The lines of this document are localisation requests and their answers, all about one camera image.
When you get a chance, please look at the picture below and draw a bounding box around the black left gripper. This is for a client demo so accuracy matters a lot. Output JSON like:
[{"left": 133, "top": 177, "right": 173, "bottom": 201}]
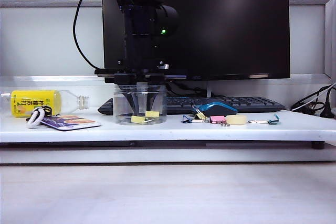
[{"left": 94, "top": 67, "right": 188, "bottom": 113}]

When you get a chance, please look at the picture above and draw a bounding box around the round transparent plastic jar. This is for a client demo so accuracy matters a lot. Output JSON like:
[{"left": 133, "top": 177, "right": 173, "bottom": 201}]
[{"left": 113, "top": 84, "right": 168, "bottom": 126}]

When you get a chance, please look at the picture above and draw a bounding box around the white desk riser board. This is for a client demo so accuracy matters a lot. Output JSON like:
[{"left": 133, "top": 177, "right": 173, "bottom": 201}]
[{"left": 0, "top": 108, "right": 336, "bottom": 143}]

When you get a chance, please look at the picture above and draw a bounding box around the blue binder clip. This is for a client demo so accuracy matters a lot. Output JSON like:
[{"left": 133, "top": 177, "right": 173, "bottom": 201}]
[{"left": 181, "top": 115, "right": 210, "bottom": 124}]

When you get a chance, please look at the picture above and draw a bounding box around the white lower base panel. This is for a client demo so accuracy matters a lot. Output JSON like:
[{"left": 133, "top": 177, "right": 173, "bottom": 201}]
[{"left": 0, "top": 147, "right": 336, "bottom": 165}]

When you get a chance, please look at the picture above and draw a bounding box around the purple orange card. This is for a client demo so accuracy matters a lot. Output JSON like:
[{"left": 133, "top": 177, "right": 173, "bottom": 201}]
[{"left": 41, "top": 114, "right": 102, "bottom": 132}]

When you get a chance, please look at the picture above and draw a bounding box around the blue black computer mouse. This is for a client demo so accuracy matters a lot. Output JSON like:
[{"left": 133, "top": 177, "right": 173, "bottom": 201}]
[{"left": 191, "top": 102, "right": 238, "bottom": 118}]

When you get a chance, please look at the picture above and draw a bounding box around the pink binder clip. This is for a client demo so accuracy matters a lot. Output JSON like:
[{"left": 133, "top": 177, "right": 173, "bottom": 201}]
[{"left": 209, "top": 115, "right": 230, "bottom": 127}]

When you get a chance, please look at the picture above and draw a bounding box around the beige tape roll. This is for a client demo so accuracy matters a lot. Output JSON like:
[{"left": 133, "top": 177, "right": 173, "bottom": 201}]
[{"left": 226, "top": 115, "right": 247, "bottom": 126}]

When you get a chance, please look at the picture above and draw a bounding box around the clear bottle yellow label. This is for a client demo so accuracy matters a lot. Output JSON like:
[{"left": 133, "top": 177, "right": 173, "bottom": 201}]
[{"left": 0, "top": 89, "right": 90, "bottom": 118}]

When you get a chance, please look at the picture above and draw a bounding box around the black keyboard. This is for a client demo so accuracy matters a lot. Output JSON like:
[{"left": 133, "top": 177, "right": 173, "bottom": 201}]
[{"left": 97, "top": 96, "right": 286, "bottom": 116}]

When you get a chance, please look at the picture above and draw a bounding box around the black computer monitor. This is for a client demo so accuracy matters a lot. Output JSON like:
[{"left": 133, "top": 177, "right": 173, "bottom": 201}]
[{"left": 101, "top": 0, "right": 291, "bottom": 83}]

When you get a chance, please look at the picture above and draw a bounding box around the teal binder clip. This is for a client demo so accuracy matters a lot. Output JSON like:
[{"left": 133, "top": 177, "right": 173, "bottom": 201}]
[{"left": 247, "top": 114, "right": 281, "bottom": 125}]

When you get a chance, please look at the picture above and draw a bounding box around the black power plug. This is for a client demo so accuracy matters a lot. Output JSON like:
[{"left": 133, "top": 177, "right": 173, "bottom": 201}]
[{"left": 319, "top": 87, "right": 336, "bottom": 119}]

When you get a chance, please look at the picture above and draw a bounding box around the black cable behind monitor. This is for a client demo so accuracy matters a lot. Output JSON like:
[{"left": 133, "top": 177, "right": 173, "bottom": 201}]
[{"left": 166, "top": 81, "right": 208, "bottom": 98}]

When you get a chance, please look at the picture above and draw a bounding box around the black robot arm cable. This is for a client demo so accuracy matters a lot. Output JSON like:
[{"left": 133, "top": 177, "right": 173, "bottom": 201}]
[{"left": 72, "top": 0, "right": 105, "bottom": 70}]

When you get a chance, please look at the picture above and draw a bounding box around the black cable bundle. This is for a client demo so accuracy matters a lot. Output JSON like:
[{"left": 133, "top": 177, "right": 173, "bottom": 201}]
[{"left": 290, "top": 82, "right": 336, "bottom": 116}]

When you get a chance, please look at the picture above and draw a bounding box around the white cable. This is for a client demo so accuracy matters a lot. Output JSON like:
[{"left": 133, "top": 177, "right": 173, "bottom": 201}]
[{"left": 291, "top": 84, "right": 336, "bottom": 111}]

